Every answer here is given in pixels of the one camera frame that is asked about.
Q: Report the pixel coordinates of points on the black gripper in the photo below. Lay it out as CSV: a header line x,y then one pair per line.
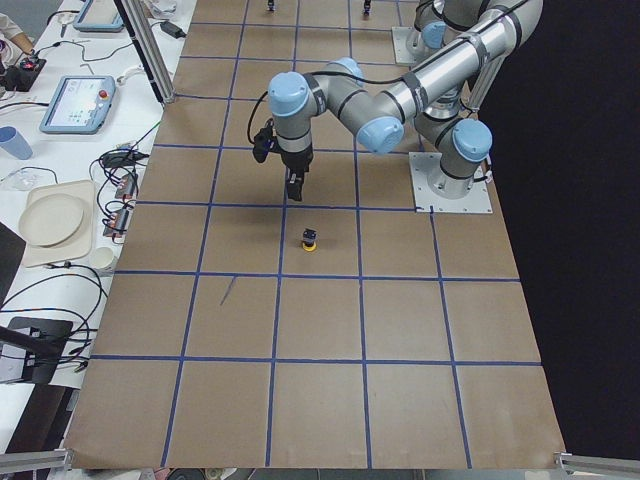
x,y
296,160

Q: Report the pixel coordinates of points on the yellow push button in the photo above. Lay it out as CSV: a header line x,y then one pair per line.
x,y
309,240

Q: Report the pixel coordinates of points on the person forearm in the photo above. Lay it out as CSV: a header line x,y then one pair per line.
x,y
11,32

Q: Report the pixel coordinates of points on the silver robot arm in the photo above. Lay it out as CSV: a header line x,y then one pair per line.
x,y
429,24
477,37

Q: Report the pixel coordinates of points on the red green circuit board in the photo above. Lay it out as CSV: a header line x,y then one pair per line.
x,y
128,187

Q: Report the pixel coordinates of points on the black usb hub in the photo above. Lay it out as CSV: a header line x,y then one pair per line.
x,y
121,158

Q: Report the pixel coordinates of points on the black power adapter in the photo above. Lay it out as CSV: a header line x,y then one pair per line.
x,y
172,30

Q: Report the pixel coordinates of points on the white paper cup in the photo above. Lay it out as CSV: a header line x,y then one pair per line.
x,y
103,260

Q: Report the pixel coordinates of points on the near blue teach pendant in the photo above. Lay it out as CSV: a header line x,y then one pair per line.
x,y
80,105

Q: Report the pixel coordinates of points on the blue teach pendant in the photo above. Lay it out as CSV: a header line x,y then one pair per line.
x,y
80,105
98,16

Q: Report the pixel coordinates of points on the beige round plate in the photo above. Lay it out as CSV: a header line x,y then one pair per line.
x,y
50,220

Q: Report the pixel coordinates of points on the far blue teach pendant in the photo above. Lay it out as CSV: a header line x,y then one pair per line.
x,y
98,16

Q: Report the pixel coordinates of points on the light blue plastic cup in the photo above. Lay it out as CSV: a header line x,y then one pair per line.
x,y
14,143

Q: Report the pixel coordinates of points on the black joystick controller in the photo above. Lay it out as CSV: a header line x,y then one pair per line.
x,y
21,78

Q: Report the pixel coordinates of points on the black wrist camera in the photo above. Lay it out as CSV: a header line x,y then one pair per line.
x,y
264,142

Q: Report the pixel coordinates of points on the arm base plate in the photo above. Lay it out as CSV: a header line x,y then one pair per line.
x,y
436,192
407,45

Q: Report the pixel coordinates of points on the aluminium frame post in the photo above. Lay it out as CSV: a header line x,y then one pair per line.
x,y
140,33

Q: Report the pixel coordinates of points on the black camera stand base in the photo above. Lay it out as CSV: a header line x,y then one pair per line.
x,y
31,349

